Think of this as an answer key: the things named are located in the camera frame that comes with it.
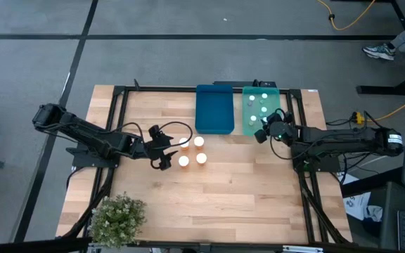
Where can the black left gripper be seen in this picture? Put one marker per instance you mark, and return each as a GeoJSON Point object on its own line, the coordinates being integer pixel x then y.
{"type": "Point", "coordinates": [157, 147]}

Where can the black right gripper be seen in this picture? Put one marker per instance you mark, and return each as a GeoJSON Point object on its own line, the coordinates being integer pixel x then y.
{"type": "Point", "coordinates": [281, 130]}

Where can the orange pill bottle white cap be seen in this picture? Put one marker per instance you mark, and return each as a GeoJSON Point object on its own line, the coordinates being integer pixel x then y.
{"type": "Point", "coordinates": [201, 158]}
{"type": "Point", "coordinates": [199, 141]}
{"type": "Point", "coordinates": [184, 142]}
{"type": "Point", "coordinates": [183, 161]}

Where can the teal pill vial white cap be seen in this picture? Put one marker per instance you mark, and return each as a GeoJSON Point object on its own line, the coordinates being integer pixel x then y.
{"type": "Point", "coordinates": [264, 96]}
{"type": "Point", "coordinates": [263, 109]}

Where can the pink pill vial white cap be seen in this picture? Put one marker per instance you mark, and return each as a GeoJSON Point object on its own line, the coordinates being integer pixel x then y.
{"type": "Point", "coordinates": [251, 98]}

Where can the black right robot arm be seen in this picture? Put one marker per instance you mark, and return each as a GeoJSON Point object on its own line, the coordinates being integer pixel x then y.
{"type": "Point", "coordinates": [343, 140]}

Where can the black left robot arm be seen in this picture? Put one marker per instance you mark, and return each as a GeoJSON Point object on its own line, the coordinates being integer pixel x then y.
{"type": "Point", "coordinates": [93, 137]}

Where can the teal plastic bin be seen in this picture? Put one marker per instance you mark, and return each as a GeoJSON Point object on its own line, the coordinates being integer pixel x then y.
{"type": "Point", "coordinates": [273, 102]}

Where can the dark blue plastic bin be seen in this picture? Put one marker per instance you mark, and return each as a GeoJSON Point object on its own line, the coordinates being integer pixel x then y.
{"type": "Point", "coordinates": [214, 110]}

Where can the green artificial potted plant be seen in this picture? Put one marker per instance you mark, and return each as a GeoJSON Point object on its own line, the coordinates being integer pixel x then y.
{"type": "Point", "coordinates": [118, 219]}

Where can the white printed paper bag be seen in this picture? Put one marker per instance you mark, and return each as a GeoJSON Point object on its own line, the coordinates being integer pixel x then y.
{"type": "Point", "coordinates": [357, 205]}

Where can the person's shoe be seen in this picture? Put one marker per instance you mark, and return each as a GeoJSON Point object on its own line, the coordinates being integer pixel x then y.
{"type": "Point", "coordinates": [378, 51]}

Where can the black box under keyboard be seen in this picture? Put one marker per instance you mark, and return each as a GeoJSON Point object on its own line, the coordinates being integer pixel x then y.
{"type": "Point", "coordinates": [390, 211]}

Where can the black floor bar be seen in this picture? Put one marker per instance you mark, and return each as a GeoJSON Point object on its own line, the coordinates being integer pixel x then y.
{"type": "Point", "coordinates": [30, 245]}

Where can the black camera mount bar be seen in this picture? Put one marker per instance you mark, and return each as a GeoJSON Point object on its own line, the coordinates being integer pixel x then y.
{"type": "Point", "coordinates": [230, 83]}

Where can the black aluminium table frame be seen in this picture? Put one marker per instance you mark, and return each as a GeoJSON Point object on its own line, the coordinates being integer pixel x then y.
{"type": "Point", "coordinates": [160, 89]}

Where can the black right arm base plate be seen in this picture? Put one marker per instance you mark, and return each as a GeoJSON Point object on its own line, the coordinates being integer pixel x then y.
{"type": "Point", "coordinates": [330, 166]}

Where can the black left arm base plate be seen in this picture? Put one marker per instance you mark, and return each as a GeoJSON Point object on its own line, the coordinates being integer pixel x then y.
{"type": "Point", "coordinates": [83, 160]}

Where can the black desk leg frame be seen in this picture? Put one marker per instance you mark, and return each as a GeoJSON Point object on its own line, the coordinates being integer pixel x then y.
{"type": "Point", "coordinates": [382, 90]}

